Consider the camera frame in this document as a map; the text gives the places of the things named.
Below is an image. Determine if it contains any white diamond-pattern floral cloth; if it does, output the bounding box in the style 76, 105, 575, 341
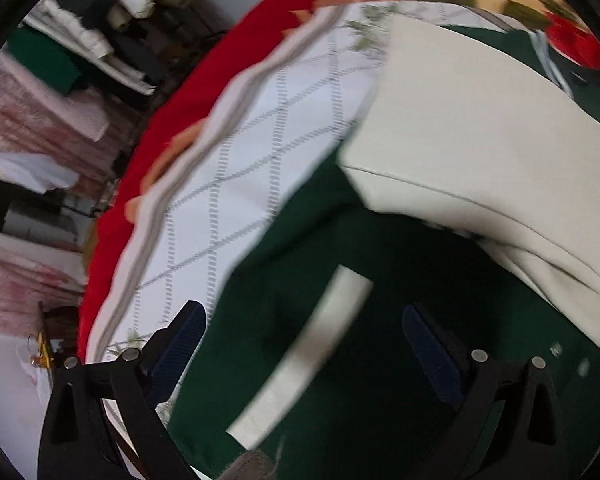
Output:
87, 2, 396, 461

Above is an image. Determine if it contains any small yellow object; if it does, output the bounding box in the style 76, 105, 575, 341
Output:
27, 332, 57, 368

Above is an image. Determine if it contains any black hanging garment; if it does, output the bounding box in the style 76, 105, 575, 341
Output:
112, 34, 167, 88

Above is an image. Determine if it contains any red floral blanket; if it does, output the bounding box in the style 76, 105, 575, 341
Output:
77, 0, 600, 361

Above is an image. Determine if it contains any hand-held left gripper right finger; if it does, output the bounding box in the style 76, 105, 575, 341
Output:
402, 302, 567, 480

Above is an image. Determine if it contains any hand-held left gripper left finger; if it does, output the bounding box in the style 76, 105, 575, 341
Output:
37, 300, 208, 480

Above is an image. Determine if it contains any green jacket with cream sleeves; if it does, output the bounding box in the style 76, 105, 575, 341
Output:
167, 12, 600, 480

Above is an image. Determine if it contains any green hanging garment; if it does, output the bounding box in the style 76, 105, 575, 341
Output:
7, 27, 84, 96

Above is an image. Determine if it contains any grey brown fuzzy object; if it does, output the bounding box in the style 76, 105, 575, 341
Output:
222, 450, 281, 480

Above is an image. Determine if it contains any cream puffer garment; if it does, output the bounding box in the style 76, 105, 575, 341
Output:
24, 0, 115, 63

